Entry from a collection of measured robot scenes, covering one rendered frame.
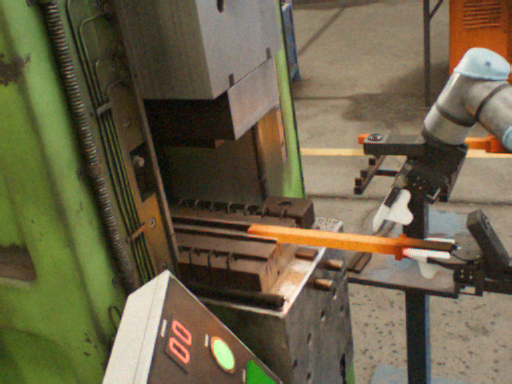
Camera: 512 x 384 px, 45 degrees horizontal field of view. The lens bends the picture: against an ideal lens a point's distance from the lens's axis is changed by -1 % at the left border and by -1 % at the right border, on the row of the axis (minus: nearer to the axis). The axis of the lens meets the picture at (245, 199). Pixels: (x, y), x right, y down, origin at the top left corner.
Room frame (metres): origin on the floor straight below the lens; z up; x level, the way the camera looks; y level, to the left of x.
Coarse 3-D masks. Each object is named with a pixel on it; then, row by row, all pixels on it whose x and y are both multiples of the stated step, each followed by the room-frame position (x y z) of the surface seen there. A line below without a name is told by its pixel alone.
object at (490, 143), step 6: (360, 138) 1.63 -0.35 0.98; (468, 138) 1.50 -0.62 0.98; (474, 138) 1.49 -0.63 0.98; (480, 138) 1.49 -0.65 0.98; (486, 138) 1.47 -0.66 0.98; (492, 138) 1.45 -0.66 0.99; (468, 144) 1.48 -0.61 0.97; (474, 144) 1.47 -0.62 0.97; (480, 144) 1.46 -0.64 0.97; (486, 144) 1.45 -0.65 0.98; (492, 144) 1.46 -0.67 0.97; (498, 144) 1.45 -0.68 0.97; (486, 150) 1.45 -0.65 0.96; (492, 150) 1.46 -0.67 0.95; (498, 150) 1.45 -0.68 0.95; (504, 150) 1.44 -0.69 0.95
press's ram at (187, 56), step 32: (128, 0) 1.05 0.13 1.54; (160, 0) 1.02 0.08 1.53; (192, 0) 0.99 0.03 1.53; (224, 0) 1.07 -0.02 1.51; (256, 0) 1.17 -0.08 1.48; (128, 32) 1.06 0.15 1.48; (160, 32) 1.03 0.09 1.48; (192, 32) 1.00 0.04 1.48; (224, 32) 1.05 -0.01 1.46; (256, 32) 1.15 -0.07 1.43; (160, 64) 1.03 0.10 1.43; (192, 64) 1.00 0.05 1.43; (224, 64) 1.03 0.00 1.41; (256, 64) 1.14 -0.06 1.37; (160, 96) 1.04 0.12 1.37; (192, 96) 1.01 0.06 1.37
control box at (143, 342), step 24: (144, 288) 0.75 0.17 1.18; (168, 288) 0.72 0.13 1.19; (144, 312) 0.68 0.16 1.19; (168, 312) 0.67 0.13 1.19; (192, 312) 0.71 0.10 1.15; (120, 336) 0.66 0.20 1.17; (144, 336) 0.62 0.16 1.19; (168, 336) 0.63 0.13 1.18; (192, 336) 0.66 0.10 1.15; (216, 336) 0.71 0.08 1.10; (120, 360) 0.61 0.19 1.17; (144, 360) 0.57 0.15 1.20; (168, 360) 0.59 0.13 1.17; (192, 360) 0.63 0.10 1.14; (216, 360) 0.66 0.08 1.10; (240, 360) 0.70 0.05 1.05
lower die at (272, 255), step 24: (192, 216) 1.29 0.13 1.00; (216, 216) 1.28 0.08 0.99; (240, 216) 1.26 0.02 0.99; (264, 216) 1.24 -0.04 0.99; (192, 240) 1.19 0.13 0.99; (216, 240) 1.17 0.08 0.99; (240, 240) 1.15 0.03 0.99; (264, 240) 1.13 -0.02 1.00; (216, 264) 1.09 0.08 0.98; (240, 264) 1.08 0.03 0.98; (264, 264) 1.06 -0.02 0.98; (264, 288) 1.04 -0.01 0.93
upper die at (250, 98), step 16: (272, 64) 1.20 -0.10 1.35; (240, 80) 1.08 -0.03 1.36; (256, 80) 1.13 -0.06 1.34; (272, 80) 1.19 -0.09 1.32; (224, 96) 1.03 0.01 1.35; (240, 96) 1.07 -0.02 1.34; (256, 96) 1.12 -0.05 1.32; (272, 96) 1.18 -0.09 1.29; (160, 112) 1.11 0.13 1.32; (176, 112) 1.09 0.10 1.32; (192, 112) 1.07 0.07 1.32; (208, 112) 1.05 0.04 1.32; (224, 112) 1.04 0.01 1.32; (240, 112) 1.06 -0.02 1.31; (256, 112) 1.11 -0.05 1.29; (160, 128) 1.11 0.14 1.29; (176, 128) 1.09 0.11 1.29; (192, 128) 1.07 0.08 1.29; (208, 128) 1.06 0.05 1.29; (224, 128) 1.04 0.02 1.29; (240, 128) 1.05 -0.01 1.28
